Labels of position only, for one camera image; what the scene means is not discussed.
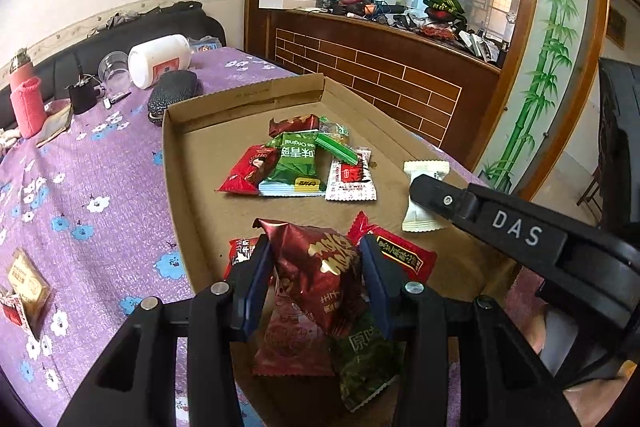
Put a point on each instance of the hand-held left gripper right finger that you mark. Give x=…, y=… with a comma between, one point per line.
x=375, y=292

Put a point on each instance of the wooden wall plaque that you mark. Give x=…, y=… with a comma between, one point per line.
x=616, y=27

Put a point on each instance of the wooden chair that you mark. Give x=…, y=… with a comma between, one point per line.
x=590, y=192

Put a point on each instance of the small blue card box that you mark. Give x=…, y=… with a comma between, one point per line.
x=205, y=44

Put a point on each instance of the brown-red snack packet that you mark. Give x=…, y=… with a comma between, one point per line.
x=295, y=124

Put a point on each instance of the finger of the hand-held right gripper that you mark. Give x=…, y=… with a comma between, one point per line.
x=440, y=199

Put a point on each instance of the brown booklet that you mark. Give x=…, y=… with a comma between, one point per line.
x=55, y=124

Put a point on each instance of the cardboard box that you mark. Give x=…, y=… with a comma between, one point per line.
x=300, y=214

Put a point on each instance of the bright green snack packet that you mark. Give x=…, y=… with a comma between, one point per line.
x=292, y=164

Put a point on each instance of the black glasses case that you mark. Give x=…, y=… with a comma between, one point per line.
x=172, y=94

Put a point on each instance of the purple floral tablecloth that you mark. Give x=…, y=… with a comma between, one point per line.
x=100, y=167

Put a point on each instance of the white and red sachet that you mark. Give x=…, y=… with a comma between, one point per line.
x=350, y=179
x=12, y=312

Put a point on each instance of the dark green snack packet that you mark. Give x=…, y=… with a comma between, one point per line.
x=367, y=367

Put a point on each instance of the green and black gloves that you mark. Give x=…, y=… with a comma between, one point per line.
x=442, y=4

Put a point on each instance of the dark red puffed snack packet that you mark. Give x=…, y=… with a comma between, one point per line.
x=305, y=277

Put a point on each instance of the small red snack packet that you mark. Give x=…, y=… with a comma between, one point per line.
x=242, y=249

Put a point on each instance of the tan snack packet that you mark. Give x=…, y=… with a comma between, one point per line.
x=27, y=282

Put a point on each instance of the clear plastic cup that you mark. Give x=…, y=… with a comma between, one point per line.
x=115, y=72

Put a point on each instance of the red packet with dark label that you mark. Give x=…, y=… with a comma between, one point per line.
x=400, y=252

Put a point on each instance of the flat white box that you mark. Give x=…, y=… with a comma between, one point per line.
x=287, y=3

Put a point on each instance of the white candy packet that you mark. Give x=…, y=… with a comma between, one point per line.
x=419, y=219

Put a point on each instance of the red patterned snack packet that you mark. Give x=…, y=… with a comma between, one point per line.
x=290, y=342

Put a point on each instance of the person's right hand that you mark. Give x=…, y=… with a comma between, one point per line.
x=600, y=402

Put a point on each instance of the small black cup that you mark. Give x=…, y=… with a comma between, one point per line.
x=82, y=99

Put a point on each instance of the white plastic jar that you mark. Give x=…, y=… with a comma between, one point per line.
x=160, y=59

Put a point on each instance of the green stick packet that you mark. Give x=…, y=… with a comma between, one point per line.
x=340, y=147

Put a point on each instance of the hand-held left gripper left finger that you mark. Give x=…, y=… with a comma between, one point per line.
x=257, y=287

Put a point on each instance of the pink bottle with knitted sleeve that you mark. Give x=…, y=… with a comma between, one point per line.
x=27, y=107

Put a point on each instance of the dark sofa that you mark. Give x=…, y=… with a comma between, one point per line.
x=150, y=32

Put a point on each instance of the dark clothes pile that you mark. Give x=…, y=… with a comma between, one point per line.
x=175, y=7

